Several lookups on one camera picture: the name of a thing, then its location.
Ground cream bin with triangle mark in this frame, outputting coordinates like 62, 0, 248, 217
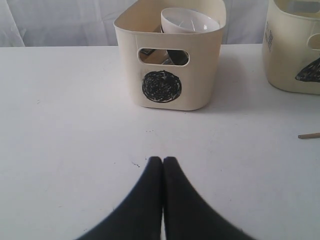
262, 0, 320, 95

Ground white backdrop curtain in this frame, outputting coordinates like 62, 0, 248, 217
0, 0, 269, 47

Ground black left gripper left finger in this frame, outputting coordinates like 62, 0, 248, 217
79, 156, 163, 240

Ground wooden chopstick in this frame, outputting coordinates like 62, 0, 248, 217
298, 132, 320, 140

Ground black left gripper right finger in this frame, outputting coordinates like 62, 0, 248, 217
163, 156, 247, 240

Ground white round bowl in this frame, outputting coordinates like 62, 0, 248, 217
160, 7, 221, 34

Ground cream bin with circle mark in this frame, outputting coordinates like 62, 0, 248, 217
114, 0, 227, 111

